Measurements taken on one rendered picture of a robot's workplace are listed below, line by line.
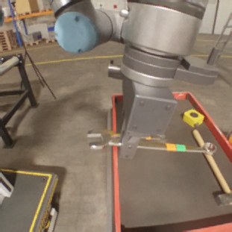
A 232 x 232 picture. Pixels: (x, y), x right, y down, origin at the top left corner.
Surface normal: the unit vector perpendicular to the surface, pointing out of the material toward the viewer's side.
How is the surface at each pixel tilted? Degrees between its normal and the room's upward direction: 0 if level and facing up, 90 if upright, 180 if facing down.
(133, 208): 0
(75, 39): 94
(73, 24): 94
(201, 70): 90
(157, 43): 87
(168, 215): 0
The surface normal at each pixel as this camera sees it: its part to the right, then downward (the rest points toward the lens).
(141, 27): -0.61, 0.38
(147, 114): 0.00, 0.59
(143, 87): 0.17, -0.79
